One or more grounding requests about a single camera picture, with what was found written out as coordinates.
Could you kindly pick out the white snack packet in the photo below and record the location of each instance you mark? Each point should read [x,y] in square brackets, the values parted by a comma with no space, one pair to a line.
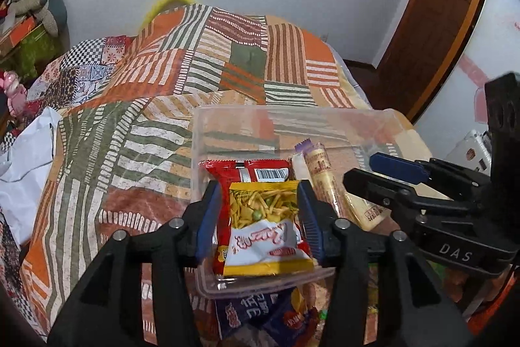
[300,170]

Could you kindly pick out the white appliance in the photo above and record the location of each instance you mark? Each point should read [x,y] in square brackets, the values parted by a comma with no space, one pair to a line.
[473,152]

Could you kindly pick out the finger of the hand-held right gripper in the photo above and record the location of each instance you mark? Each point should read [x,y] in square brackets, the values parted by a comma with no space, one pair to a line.
[367,184]
[396,167]

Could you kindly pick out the red snack packet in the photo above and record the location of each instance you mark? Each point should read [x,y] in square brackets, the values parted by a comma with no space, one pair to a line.
[227,173]

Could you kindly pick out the brown wooden door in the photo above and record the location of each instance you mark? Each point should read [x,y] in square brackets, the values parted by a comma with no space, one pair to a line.
[434,26]

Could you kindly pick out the beige tube snack packet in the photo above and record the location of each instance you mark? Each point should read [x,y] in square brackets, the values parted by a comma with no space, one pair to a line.
[321,172]

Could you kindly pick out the orange cardboard box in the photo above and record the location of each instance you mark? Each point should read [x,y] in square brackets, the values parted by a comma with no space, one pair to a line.
[18,34]

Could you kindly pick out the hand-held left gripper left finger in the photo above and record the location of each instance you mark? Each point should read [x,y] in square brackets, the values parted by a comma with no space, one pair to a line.
[206,211]

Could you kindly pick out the white cloth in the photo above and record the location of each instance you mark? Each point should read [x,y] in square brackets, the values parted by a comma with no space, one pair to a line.
[28,168]

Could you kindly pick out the clear plastic container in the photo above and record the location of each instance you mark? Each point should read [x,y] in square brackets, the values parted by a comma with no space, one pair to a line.
[243,127]

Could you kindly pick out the striped patchwork blanket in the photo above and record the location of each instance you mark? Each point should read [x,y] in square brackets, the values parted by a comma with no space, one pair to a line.
[162,87]

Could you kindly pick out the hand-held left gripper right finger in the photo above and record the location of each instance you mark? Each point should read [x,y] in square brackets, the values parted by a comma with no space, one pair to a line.
[309,217]

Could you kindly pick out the cream snack packet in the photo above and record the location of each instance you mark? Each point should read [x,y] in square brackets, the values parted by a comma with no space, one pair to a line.
[367,215]

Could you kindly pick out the dark blue snack packet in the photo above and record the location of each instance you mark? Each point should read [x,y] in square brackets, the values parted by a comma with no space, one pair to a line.
[252,314]

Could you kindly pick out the teal cushion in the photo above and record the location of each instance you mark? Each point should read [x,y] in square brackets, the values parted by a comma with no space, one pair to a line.
[57,1]

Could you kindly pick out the yellow fuzzy pillow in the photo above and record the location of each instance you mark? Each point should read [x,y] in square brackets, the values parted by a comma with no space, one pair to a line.
[166,3]

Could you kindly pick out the pink toy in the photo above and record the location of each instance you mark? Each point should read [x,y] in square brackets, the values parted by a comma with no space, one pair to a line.
[12,89]

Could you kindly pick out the checkered patchwork quilt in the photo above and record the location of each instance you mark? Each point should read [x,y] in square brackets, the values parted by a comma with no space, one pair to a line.
[89,62]

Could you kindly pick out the grey plush toy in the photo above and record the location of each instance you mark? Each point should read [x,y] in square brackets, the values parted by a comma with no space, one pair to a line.
[34,7]

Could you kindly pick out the yellow snack packet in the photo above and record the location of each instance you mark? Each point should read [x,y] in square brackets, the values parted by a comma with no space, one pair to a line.
[264,247]

